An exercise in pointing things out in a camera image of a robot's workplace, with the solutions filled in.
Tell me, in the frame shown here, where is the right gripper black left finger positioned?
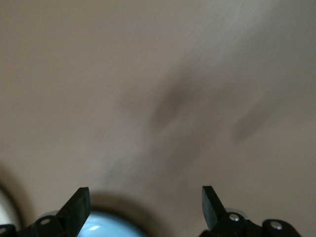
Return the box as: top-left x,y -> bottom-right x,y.
32,187 -> 91,237

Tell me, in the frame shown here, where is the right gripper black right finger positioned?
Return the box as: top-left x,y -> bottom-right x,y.
198,185 -> 263,237

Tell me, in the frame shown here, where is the blue plate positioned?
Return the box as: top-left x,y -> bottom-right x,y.
78,209 -> 151,237

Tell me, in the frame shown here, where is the beige plate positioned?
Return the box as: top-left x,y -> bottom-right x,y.
0,190 -> 19,227

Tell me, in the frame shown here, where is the brown table cover sheet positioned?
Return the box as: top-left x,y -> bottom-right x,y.
0,0 -> 316,237

